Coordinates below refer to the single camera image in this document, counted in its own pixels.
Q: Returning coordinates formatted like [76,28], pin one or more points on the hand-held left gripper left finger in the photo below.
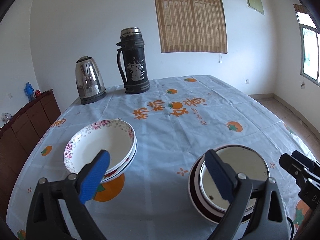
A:
[96,177]

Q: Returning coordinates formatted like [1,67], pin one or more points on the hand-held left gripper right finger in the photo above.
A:
[220,180]

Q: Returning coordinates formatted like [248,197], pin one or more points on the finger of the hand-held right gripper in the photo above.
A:
[303,158]
[290,162]

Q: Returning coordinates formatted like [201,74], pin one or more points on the red flower white plate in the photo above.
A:
[112,180]
[117,173]

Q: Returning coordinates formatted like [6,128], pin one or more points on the white enamel bowl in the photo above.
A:
[237,160]

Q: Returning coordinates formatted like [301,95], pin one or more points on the red rimmed bowl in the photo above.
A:
[197,200]

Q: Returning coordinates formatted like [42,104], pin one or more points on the pink floral white plate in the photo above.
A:
[135,146]
[100,140]

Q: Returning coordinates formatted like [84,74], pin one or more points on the persimmon print blue tablecloth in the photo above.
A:
[162,142]

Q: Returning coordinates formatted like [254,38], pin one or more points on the brown wooden sideboard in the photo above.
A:
[22,130]

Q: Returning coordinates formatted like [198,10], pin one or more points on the stainless steel electric kettle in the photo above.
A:
[87,80]

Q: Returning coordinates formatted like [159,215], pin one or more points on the small red ornament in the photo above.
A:
[37,93]

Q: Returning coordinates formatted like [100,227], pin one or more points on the green framed window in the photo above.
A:
[308,52]

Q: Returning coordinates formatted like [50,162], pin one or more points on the clear plastic bag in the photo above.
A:
[6,117]

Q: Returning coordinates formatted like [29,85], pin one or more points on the blue thermos jug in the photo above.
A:
[29,91]

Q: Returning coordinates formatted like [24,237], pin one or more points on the worn black thermos flask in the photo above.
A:
[135,55]

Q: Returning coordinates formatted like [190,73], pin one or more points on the small window valance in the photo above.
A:
[301,8]

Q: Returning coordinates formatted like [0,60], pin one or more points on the bamboo window blind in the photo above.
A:
[190,17]

